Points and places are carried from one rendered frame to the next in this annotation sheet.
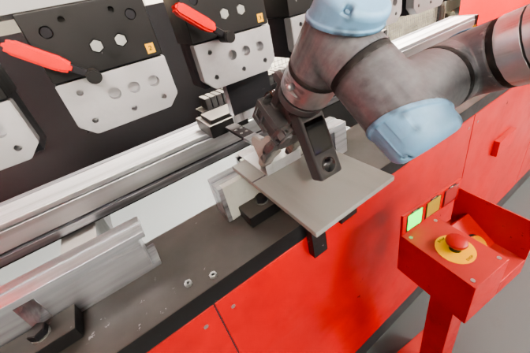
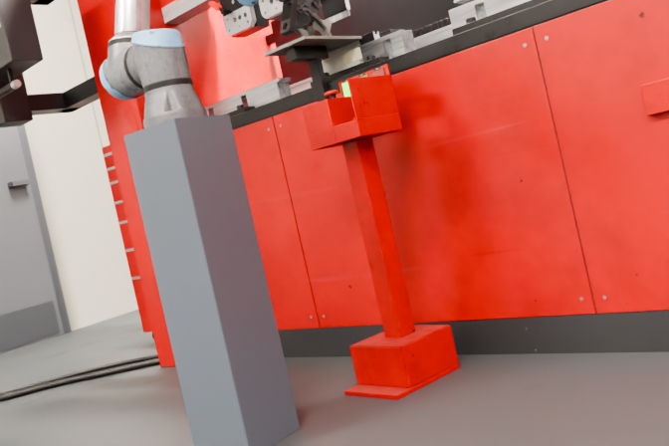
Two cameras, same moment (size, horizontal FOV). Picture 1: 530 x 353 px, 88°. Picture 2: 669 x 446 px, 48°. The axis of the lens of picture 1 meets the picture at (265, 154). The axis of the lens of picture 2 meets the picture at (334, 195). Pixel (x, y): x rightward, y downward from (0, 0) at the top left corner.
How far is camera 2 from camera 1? 2.40 m
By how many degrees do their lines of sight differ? 73
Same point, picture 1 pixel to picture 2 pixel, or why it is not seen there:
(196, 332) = (265, 129)
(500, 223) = (366, 93)
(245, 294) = (286, 121)
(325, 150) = (286, 19)
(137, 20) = not seen: outside the picture
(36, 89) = (342, 24)
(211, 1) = not seen: outside the picture
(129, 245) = (273, 84)
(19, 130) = (249, 14)
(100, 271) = (263, 93)
